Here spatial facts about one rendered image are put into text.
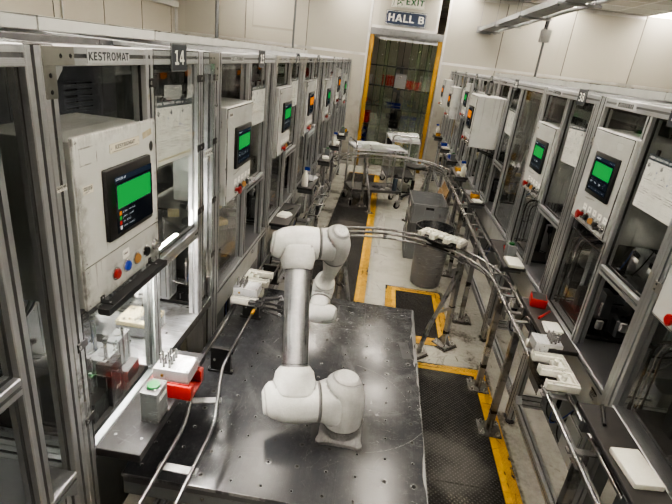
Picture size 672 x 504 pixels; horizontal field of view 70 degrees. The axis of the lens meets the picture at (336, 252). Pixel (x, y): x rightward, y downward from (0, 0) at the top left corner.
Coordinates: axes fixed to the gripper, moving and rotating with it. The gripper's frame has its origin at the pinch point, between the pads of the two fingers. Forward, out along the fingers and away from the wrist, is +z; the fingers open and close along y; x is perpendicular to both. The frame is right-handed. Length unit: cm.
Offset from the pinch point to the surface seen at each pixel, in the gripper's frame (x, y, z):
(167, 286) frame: 17.5, 11.6, 37.8
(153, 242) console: 68, 55, 19
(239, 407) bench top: 53, -20, -9
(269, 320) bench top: -17.8, -19.7, -4.1
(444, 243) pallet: -137, -3, -110
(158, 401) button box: 92, 12, 7
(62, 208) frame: 109, 79, 21
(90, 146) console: 98, 92, 20
